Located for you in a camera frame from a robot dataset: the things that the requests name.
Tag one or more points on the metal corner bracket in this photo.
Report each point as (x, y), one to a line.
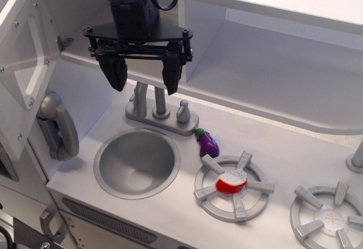
(63, 44)

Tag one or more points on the grey oven door handle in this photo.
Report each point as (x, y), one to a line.
(52, 226)

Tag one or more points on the red white toy slice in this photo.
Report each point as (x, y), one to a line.
(232, 181)

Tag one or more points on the grey post at right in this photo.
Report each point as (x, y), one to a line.
(354, 161)

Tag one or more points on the left grey stove burner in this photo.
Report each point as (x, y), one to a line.
(237, 207)

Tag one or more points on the white microwave door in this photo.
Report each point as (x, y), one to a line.
(24, 71)

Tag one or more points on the grey vent grille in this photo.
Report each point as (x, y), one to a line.
(110, 223)

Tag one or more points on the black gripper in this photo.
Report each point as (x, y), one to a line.
(138, 31)

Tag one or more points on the right grey stove burner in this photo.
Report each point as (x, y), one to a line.
(327, 217)

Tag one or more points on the round metal sink basin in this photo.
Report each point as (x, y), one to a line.
(137, 163)

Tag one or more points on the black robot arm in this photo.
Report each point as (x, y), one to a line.
(139, 32)

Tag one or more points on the white upper shelf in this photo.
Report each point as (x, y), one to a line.
(294, 61)

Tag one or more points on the grey stove burner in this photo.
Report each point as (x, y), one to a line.
(237, 207)
(327, 217)

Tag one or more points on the purple toy eggplant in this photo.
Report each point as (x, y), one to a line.
(207, 143)

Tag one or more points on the silver toy faucet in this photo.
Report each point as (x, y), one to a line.
(156, 112)

